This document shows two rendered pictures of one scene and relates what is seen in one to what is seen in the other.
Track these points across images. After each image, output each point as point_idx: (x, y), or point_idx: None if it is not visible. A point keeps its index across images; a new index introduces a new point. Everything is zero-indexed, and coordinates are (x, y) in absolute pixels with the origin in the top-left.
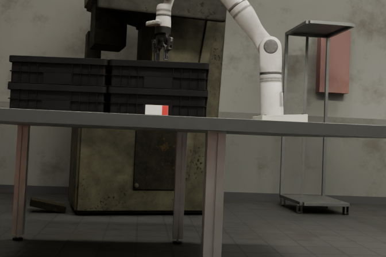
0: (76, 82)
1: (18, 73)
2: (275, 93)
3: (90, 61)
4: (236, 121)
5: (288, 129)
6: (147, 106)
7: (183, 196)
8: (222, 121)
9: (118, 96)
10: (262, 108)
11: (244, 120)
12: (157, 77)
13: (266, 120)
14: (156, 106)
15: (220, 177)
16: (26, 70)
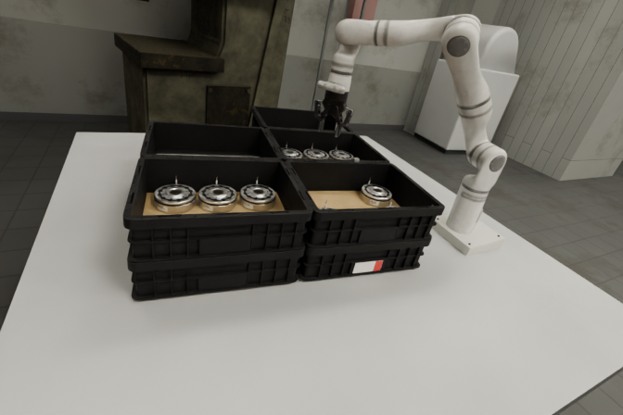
0: (257, 246)
1: (148, 244)
2: (478, 212)
3: (286, 218)
4: (568, 404)
5: (601, 383)
6: (358, 264)
7: None
8: (556, 412)
9: (320, 256)
10: (457, 224)
11: (576, 398)
12: (379, 230)
13: (591, 386)
14: (368, 263)
15: None
16: (164, 241)
